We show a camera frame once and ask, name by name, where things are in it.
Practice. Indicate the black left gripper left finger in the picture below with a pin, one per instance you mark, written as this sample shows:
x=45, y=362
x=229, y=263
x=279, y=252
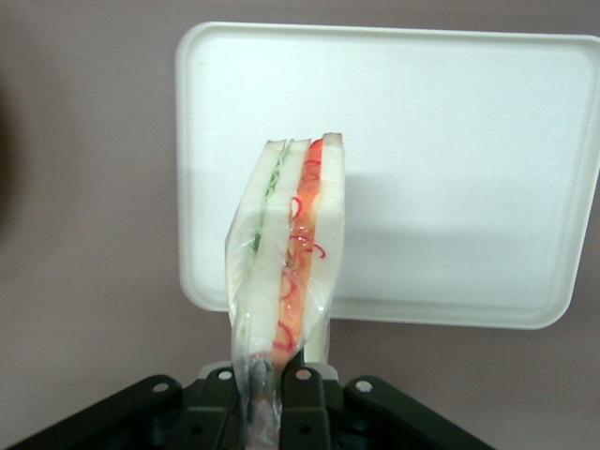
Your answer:
x=140, y=412

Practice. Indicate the beige plastic tray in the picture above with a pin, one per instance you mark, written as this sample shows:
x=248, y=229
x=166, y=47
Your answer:
x=445, y=164

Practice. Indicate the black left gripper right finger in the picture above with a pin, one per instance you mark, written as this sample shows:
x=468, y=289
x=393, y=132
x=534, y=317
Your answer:
x=356, y=412

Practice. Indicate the triangle sandwich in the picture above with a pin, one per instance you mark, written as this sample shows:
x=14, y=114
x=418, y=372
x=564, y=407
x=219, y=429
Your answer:
x=286, y=253

